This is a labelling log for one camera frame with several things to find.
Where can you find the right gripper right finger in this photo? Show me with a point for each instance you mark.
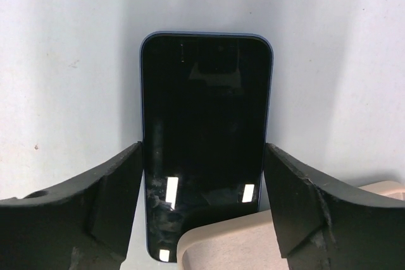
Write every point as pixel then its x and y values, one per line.
pixel 323 223

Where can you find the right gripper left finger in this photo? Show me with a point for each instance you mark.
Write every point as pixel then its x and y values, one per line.
pixel 82 223

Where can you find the beige phone case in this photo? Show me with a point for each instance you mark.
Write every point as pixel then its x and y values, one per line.
pixel 248 242

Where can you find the black phone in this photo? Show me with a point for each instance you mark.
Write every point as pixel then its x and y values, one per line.
pixel 205 103

